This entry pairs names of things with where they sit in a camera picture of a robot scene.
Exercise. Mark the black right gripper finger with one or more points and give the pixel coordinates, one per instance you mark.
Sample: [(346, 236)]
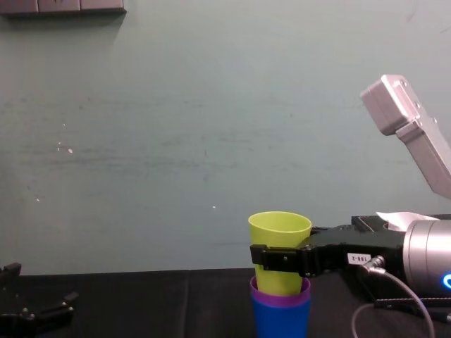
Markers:
[(322, 232), (282, 260)]

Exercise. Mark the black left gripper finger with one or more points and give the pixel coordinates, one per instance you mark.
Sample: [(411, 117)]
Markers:
[(10, 273), (58, 310)]

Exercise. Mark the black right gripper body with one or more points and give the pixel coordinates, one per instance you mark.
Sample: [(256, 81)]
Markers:
[(359, 246)]

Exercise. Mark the lime green plastic cup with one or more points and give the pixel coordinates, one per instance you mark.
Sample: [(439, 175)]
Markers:
[(278, 229)]

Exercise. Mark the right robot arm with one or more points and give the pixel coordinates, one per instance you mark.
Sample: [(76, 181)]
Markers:
[(423, 253)]

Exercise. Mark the purple plastic cup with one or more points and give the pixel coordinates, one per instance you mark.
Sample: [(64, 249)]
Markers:
[(282, 302)]

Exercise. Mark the white paper piece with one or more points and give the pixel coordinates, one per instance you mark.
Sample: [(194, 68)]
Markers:
[(398, 220)]

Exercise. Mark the blue plastic cup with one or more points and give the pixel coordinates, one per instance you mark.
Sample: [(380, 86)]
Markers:
[(278, 322)]

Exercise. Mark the black table cloth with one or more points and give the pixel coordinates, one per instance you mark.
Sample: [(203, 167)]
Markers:
[(158, 306)]

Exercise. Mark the dark grey wall fixture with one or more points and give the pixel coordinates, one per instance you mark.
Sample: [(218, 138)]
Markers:
[(63, 6)]

